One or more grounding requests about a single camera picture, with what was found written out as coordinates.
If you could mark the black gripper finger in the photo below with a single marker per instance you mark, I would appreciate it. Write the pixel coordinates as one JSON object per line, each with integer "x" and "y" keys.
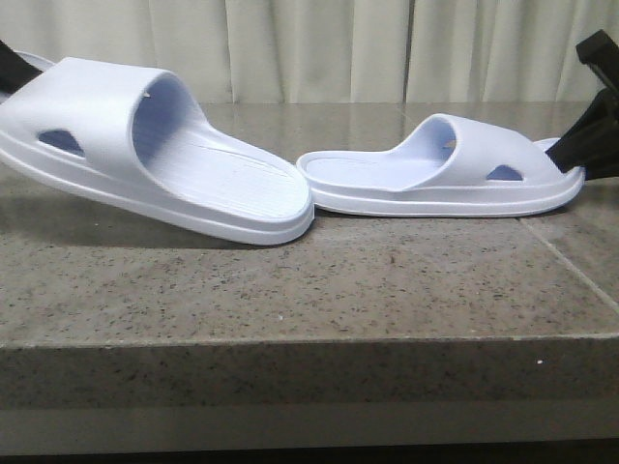
{"x": 599, "y": 52}
{"x": 592, "y": 142}
{"x": 15, "y": 71}

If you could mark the grey-green curtain panel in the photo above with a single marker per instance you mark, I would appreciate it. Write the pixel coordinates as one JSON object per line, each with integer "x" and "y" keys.
{"x": 233, "y": 51}
{"x": 504, "y": 51}

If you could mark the grey-green left curtain panel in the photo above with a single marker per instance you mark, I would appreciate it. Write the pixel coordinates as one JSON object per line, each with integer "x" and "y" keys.
{"x": 504, "y": 51}

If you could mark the light blue slipper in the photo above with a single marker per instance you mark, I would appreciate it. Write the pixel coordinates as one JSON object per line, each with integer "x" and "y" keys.
{"x": 135, "y": 138}
{"x": 449, "y": 166}

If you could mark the grey-green right curtain panel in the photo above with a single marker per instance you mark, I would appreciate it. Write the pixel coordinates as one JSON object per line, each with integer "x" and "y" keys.
{"x": 233, "y": 51}

